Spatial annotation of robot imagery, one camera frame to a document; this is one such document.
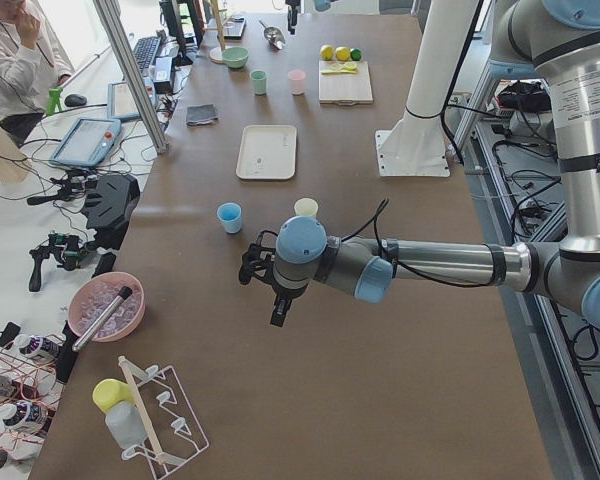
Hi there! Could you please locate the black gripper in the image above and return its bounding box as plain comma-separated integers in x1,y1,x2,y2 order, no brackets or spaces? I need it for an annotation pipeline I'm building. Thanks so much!
285,0,301,34
238,230,307,327

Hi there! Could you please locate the pink cup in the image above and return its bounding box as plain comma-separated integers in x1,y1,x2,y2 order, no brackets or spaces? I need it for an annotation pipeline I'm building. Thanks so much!
287,69,306,96

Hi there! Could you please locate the green cup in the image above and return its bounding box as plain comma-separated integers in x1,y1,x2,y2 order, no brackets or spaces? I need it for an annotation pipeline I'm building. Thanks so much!
250,70,268,96

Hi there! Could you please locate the person in white shirt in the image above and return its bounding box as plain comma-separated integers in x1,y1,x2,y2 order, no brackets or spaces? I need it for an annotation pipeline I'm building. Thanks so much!
0,1,73,142

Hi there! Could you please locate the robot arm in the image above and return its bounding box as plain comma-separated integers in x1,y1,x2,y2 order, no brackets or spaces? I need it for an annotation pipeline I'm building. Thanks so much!
238,1,600,329
285,0,333,35

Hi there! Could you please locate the cream rabbit tray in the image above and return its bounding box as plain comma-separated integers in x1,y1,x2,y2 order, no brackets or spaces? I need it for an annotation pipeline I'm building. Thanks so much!
235,125,297,181

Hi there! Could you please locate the computer mouse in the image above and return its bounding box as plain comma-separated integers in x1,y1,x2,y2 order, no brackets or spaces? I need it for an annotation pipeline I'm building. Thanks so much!
64,94,88,108

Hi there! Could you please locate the pink bowl with ice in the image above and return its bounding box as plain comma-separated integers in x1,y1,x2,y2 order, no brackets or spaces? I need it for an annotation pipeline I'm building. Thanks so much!
68,272,146,343

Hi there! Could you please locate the green lime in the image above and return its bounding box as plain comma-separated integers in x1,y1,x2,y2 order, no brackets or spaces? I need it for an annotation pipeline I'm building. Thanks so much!
350,48,363,61

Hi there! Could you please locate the light blue cup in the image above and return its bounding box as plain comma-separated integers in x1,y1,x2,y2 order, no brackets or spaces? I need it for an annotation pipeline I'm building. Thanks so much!
216,202,243,234

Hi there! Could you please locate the wooden cutting board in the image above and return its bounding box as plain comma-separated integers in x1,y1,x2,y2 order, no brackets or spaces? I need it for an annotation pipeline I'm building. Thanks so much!
318,60,373,105

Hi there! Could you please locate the grey folded cloth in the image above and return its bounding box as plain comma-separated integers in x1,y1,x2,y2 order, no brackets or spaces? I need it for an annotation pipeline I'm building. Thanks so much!
186,104,217,126

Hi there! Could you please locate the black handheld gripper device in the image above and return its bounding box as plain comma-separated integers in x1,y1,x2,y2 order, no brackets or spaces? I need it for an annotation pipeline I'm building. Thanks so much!
26,169,97,206

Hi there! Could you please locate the white wire cup rack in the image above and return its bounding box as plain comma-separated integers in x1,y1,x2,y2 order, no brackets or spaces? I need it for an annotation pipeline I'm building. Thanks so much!
118,356,210,479

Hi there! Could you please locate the aluminium frame post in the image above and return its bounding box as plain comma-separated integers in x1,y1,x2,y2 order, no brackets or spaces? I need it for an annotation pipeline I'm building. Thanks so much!
93,0,168,155

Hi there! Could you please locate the yellow lemon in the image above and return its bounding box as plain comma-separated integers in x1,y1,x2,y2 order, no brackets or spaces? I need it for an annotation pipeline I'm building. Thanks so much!
334,46,351,62
320,44,334,61

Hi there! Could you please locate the wooden mug tree stand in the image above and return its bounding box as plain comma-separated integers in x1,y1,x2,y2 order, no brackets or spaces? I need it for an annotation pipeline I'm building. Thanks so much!
202,0,233,65

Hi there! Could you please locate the black keyboard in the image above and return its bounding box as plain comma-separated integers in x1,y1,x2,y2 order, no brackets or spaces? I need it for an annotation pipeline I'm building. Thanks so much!
132,36,161,70

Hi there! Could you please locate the green bowl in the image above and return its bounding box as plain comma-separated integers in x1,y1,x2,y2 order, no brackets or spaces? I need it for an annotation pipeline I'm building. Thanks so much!
221,46,249,69

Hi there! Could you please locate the cream white cup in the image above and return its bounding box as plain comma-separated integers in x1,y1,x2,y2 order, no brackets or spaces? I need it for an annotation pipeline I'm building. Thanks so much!
294,197,319,218

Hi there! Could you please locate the black monitor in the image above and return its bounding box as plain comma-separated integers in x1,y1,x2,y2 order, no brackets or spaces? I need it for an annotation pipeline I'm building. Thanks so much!
158,0,193,67

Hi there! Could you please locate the metal muddler stick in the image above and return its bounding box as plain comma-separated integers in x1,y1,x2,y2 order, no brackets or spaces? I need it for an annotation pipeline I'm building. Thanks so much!
72,286,133,352

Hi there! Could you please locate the black plastic housing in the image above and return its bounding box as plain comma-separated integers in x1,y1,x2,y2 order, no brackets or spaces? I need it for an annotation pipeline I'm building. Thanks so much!
81,174,140,250

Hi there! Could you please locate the blue teach pendant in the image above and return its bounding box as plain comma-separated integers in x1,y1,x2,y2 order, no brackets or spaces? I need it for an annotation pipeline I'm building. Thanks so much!
107,81,141,122
49,118,121,168

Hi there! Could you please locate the yellow cup on rack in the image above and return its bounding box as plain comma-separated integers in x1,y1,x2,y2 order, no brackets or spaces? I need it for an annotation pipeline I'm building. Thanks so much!
92,378,134,413

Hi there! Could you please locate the translucent cup on rack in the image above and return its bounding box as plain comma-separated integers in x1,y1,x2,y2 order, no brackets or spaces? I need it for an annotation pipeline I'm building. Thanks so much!
105,401,148,449

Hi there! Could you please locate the metal scoop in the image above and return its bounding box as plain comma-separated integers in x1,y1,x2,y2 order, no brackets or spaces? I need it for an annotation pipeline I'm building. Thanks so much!
259,19,286,50

